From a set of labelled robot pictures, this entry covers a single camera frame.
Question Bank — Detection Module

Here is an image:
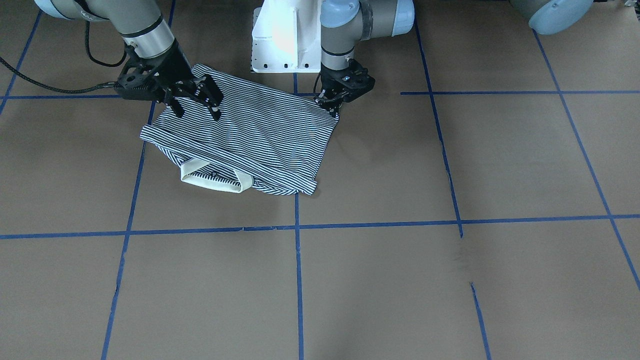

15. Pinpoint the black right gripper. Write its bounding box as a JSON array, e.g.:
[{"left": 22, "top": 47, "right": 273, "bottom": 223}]
[{"left": 114, "top": 40, "right": 224, "bottom": 121}]

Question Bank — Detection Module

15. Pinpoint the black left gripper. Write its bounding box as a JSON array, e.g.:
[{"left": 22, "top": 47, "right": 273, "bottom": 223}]
[{"left": 315, "top": 59, "right": 376, "bottom": 118}]

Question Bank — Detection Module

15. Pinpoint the navy white striped polo shirt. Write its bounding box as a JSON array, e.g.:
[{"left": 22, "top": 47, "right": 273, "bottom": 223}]
[{"left": 140, "top": 63, "right": 339, "bottom": 196}]

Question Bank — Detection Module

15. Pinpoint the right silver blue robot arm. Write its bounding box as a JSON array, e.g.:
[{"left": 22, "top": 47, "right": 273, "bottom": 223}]
[{"left": 36, "top": 0, "right": 224, "bottom": 120}]

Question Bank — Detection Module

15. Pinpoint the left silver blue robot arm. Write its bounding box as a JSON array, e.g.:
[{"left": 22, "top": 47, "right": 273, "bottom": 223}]
[{"left": 313, "top": 0, "right": 593, "bottom": 118}]

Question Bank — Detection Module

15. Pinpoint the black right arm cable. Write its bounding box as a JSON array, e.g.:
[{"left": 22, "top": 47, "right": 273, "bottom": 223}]
[{"left": 0, "top": 20, "right": 128, "bottom": 96}]

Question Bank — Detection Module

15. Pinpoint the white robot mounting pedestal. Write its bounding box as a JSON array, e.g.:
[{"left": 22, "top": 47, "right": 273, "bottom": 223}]
[{"left": 250, "top": 0, "right": 341, "bottom": 74}]

